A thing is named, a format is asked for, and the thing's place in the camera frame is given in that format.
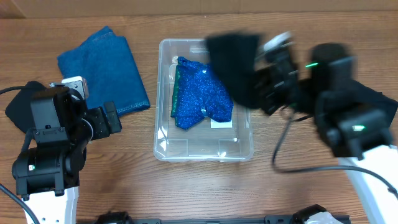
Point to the clear plastic storage bin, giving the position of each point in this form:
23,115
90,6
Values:
201,142

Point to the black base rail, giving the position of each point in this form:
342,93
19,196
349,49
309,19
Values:
312,214

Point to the folded blue denim cloth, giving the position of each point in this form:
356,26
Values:
106,62

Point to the white label in bin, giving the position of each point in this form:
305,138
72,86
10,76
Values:
218,125

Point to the black cloth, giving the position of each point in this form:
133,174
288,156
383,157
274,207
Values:
366,95
232,58
18,110

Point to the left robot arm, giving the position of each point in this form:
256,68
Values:
54,151

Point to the blue green sequin garment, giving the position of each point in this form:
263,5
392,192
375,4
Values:
198,94

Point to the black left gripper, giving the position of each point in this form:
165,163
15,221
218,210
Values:
101,121

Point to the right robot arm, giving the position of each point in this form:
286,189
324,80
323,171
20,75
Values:
351,119

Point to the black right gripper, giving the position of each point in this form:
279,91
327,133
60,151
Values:
278,76

